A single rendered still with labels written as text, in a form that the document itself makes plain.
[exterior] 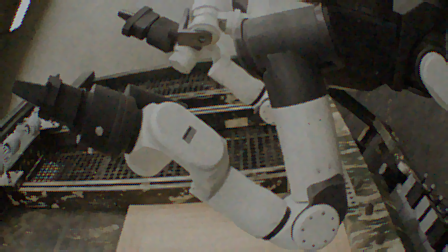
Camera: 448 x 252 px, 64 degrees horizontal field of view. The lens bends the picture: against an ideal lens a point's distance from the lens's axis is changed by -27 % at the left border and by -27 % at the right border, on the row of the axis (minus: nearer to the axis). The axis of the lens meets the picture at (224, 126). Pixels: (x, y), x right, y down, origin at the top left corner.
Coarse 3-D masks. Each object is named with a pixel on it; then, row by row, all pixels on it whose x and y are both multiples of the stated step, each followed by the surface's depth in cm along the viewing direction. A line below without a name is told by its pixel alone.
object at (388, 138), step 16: (336, 96) 264; (352, 96) 261; (352, 112) 262; (368, 112) 267; (272, 128) 264; (368, 128) 266; (384, 128) 244; (368, 144) 270; (400, 160) 209; (416, 176) 186
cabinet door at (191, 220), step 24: (144, 216) 118; (168, 216) 118; (192, 216) 117; (216, 216) 116; (120, 240) 107; (144, 240) 107; (168, 240) 107; (192, 240) 106; (216, 240) 105; (240, 240) 104; (264, 240) 103; (336, 240) 96
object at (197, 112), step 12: (192, 108) 176; (204, 108) 175; (216, 108) 174; (228, 108) 172; (240, 108) 170; (252, 108) 170; (204, 120) 172; (216, 120) 172; (228, 120) 171; (252, 120) 171; (48, 132) 175; (60, 132) 174; (60, 144) 176; (72, 144) 176
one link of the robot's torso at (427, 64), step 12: (432, 60) 79; (444, 60) 79; (420, 72) 82; (432, 72) 80; (444, 72) 80; (432, 84) 81; (444, 84) 81; (432, 96) 84; (444, 96) 82; (444, 108) 84
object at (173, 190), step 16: (0, 144) 124; (16, 176) 127; (256, 176) 122; (272, 176) 121; (16, 192) 126; (32, 192) 125; (48, 192) 125; (64, 192) 124; (80, 192) 124; (96, 192) 124; (112, 192) 123; (128, 192) 123; (144, 192) 123; (160, 192) 123; (176, 192) 122; (64, 208) 127; (80, 208) 126; (96, 208) 126; (112, 208) 125; (128, 208) 125
